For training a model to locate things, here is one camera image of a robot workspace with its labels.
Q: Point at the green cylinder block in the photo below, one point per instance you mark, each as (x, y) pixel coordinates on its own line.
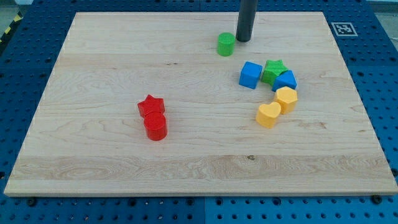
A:
(226, 43)

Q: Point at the blue cube block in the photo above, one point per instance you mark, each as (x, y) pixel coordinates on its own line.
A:
(250, 74)

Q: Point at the red cylinder block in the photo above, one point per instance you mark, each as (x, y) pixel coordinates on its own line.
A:
(156, 126)

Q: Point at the red star block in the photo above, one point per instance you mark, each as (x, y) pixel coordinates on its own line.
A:
(151, 105)

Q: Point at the light wooden board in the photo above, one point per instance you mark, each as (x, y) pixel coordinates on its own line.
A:
(87, 138)

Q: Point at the yellow heart block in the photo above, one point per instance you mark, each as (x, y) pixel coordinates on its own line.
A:
(267, 114)

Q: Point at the green star block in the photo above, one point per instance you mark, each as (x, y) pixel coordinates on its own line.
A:
(272, 70)

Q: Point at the yellow hexagon block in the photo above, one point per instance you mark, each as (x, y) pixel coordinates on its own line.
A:
(287, 98)

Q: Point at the blue pentagon block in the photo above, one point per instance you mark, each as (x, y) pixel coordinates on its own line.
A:
(285, 79)

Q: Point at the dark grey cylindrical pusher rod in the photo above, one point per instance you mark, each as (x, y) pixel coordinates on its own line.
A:
(246, 17)

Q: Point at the white fiducial marker tag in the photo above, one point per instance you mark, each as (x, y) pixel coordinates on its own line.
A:
(344, 29)

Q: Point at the yellow black hazard tape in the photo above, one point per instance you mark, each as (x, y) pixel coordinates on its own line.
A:
(11, 29)

